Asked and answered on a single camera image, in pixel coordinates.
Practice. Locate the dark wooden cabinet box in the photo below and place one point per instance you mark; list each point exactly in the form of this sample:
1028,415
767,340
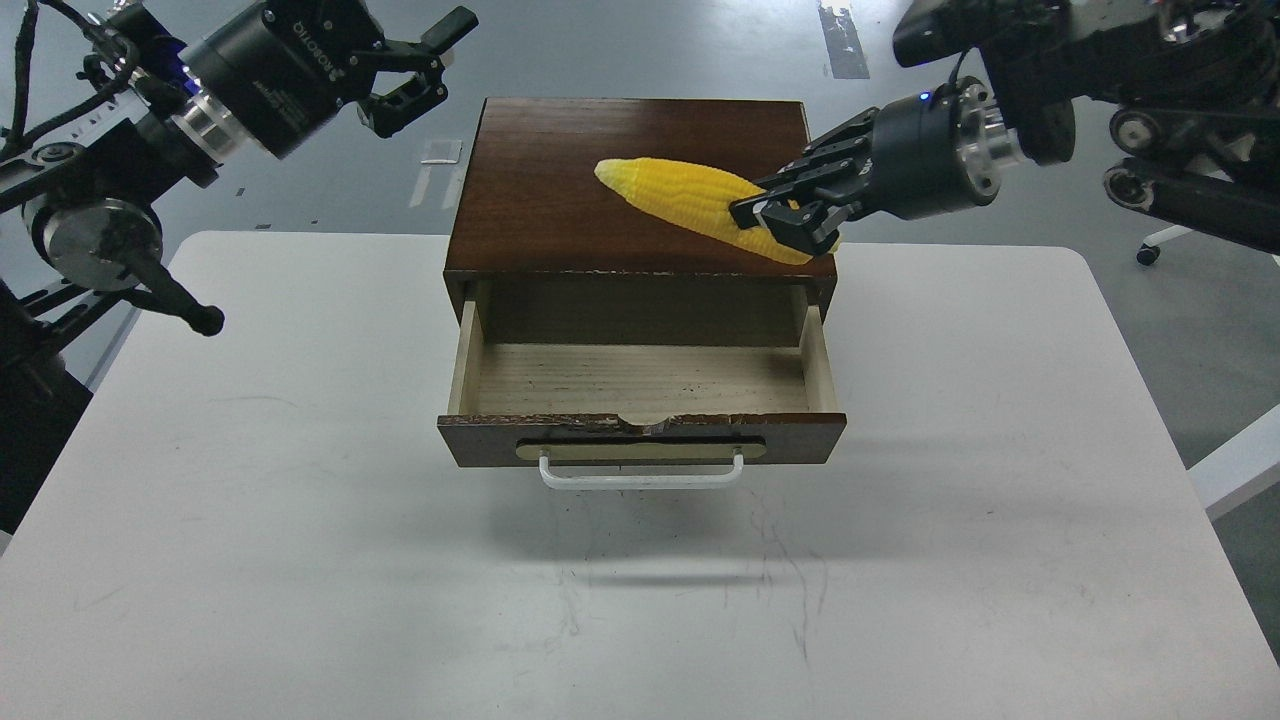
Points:
543,252

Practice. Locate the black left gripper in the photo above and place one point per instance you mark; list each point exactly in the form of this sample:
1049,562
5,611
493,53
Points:
284,68

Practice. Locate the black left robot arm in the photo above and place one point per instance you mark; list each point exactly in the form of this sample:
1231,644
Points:
161,112

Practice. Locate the wooden drawer with white handle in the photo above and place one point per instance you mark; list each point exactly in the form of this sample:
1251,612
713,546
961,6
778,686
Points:
640,372

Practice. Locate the white table leg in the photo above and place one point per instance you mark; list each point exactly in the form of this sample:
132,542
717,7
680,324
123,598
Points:
1240,469

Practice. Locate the grey floor tape strip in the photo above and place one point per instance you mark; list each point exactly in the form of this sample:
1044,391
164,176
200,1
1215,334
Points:
846,56

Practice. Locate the yellow plastic corn cob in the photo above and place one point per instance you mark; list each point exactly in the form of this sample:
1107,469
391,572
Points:
693,197

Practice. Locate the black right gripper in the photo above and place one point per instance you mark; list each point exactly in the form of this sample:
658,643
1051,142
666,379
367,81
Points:
925,155

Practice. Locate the white chair leg with caster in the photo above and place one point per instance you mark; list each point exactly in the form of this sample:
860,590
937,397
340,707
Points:
1150,248

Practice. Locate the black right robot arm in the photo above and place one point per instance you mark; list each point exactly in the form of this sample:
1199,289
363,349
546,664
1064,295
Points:
1193,84

